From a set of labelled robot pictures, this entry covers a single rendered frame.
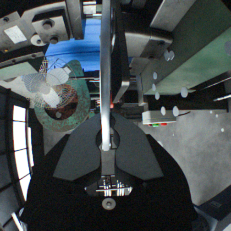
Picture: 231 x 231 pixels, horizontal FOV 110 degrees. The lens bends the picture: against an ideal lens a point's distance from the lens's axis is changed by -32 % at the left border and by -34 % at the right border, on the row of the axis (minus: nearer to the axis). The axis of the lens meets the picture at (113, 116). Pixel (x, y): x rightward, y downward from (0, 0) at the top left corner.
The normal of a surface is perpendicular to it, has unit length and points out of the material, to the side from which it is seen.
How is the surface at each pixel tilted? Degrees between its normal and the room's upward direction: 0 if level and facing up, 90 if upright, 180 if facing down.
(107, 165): 90
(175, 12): 90
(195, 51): 0
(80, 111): 90
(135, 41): 90
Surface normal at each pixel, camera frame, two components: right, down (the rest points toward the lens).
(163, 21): 0.05, 0.99
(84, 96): 0.12, -0.07
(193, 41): -0.99, 0.04
